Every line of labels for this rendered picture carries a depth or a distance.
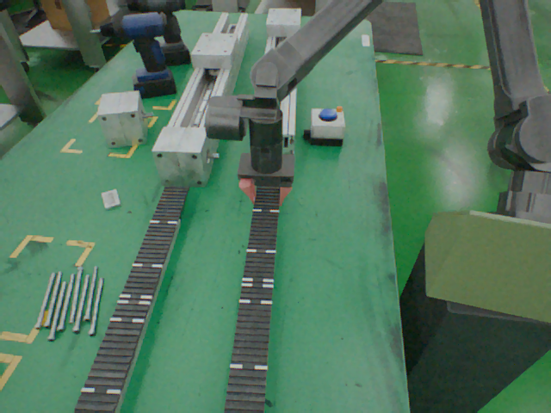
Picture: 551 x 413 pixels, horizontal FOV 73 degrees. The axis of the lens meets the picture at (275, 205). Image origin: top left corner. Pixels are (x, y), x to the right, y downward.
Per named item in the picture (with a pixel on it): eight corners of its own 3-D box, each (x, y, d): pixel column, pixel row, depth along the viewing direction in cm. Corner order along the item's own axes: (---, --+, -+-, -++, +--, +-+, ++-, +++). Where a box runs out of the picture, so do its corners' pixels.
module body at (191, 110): (213, 162, 88) (208, 132, 82) (171, 160, 89) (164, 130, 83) (249, 36, 145) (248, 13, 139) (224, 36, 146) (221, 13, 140)
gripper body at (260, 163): (242, 160, 72) (239, 127, 67) (294, 162, 71) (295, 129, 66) (237, 181, 67) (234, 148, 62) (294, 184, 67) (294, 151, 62)
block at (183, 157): (217, 188, 82) (212, 152, 75) (161, 185, 82) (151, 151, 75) (223, 163, 88) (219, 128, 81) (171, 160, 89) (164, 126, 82)
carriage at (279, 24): (299, 46, 124) (300, 24, 119) (266, 45, 124) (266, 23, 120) (300, 28, 135) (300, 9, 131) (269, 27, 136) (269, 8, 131)
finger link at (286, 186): (257, 191, 78) (256, 155, 71) (292, 193, 77) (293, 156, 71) (254, 214, 73) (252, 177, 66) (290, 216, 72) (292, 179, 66)
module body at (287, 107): (293, 164, 87) (294, 134, 81) (250, 163, 88) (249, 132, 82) (298, 37, 144) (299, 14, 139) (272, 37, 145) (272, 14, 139)
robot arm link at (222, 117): (279, 61, 58) (283, 81, 66) (207, 57, 59) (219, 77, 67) (271, 138, 58) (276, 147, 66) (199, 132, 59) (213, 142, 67)
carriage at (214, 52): (232, 78, 107) (230, 54, 102) (195, 77, 107) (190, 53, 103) (239, 55, 118) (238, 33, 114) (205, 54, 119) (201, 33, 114)
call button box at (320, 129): (342, 146, 93) (345, 125, 88) (303, 145, 93) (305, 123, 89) (340, 129, 98) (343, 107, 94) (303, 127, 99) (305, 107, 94)
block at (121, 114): (156, 143, 94) (147, 109, 87) (109, 148, 92) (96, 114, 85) (157, 122, 101) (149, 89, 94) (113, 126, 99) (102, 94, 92)
